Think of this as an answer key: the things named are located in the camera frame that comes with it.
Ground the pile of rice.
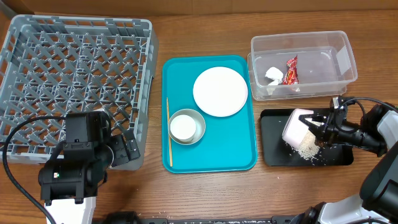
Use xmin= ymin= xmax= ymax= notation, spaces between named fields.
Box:
xmin=286 ymin=131 xmax=325 ymax=163

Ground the white napkin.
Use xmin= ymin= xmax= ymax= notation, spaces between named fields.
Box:
xmin=265 ymin=67 xmax=284 ymax=85

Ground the grey bowl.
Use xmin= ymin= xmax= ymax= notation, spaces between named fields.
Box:
xmin=169 ymin=109 xmax=206 ymax=145

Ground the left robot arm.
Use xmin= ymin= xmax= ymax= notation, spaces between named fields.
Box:
xmin=38 ymin=111 xmax=139 ymax=223

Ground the large white plate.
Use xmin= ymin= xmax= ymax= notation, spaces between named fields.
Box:
xmin=193 ymin=67 xmax=248 ymax=118

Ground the red snack wrapper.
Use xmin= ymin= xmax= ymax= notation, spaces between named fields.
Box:
xmin=282 ymin=56 xmax=299 ymax=85

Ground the wooden chopstick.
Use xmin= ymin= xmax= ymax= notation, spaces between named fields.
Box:
xmin=166 ymin=97 xmax=173 ymax=167

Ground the clear plastic bin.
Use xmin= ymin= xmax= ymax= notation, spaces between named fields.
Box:
xmin=248 ymin=30 xmax=358 ymax=101

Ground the grey dish rack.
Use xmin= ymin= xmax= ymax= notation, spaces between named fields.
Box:
xmin=1 ymin=15 xmax=159 ymax=170

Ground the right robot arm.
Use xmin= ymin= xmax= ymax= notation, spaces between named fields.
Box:
xmin=282 ymin=96 xmax=397 ymax=223

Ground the white cup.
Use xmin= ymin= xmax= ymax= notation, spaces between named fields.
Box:
xmin=170 ymin=114 xmax=197 ymax=142

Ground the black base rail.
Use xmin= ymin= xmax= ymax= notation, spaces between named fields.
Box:
xmin=92 ymin=212 xmax=304 ymax=224

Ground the teal serving tray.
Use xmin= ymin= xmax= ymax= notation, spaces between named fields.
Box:
xmin=161 ymin=55 xmax=257 ymax=174

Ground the small pink plate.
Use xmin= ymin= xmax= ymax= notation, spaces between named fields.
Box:
xmin=282 ymin=109 xmax=313 ymax=148

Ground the black tray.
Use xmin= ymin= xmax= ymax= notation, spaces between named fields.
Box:
xmin=259 ymin=109 xmax=354 ymax=167

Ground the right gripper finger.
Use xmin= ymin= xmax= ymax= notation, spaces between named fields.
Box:
xmin=308 ymin=123 xmax=331 ymax=146
xmin=298 ymin=114 xmax=326 ymax=124

